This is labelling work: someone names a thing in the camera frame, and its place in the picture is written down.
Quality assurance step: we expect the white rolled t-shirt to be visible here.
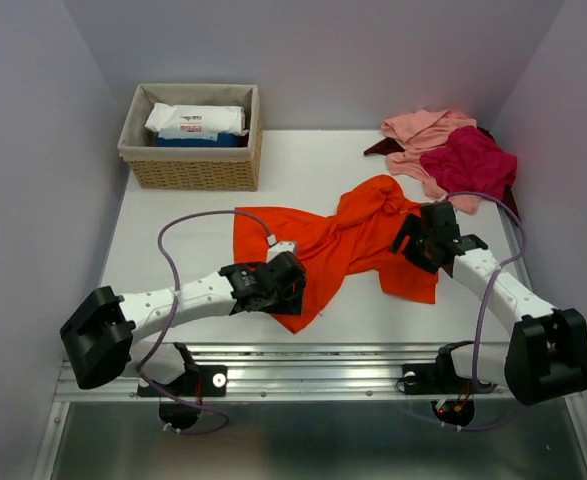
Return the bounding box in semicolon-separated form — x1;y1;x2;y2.
144;103;248;140

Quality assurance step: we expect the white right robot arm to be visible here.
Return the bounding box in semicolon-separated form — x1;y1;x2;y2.
390;202;587;406

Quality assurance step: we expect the aluminium mounting rail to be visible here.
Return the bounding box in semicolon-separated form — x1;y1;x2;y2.
52;341;585;402

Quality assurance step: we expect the light pink t-shirt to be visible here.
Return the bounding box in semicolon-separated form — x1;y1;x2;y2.
381;110;477;200

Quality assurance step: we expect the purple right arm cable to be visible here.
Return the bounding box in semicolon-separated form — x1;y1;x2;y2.
397;191;528;433

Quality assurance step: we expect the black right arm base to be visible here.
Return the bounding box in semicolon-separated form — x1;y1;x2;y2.
395;341;479;430

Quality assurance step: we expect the dark maroon t-shirt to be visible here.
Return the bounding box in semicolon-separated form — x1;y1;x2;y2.
364;126;518;215

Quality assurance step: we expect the blue rolled t-shirt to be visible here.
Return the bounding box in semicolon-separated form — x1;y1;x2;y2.
155;130;241;148

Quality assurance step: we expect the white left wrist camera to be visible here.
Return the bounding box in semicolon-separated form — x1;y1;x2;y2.
266;241;297;262

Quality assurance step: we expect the woven wicker basket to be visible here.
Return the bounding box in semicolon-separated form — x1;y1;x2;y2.
118;83;263;191

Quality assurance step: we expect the magenta t-shirt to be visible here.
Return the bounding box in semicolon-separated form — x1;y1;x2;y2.
420;126;517;200

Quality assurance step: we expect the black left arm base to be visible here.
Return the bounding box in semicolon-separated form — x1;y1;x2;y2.
137;365;230;436

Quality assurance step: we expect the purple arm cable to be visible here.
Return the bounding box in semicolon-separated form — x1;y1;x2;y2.
137;209;274;435
397;191;528;433

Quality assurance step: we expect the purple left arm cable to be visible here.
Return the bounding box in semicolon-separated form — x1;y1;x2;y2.
137;209;274;435

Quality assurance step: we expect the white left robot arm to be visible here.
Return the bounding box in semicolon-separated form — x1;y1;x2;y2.
60;251;306;394

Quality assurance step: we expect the orange t-shirt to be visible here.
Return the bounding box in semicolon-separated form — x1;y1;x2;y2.
239;175;438;334

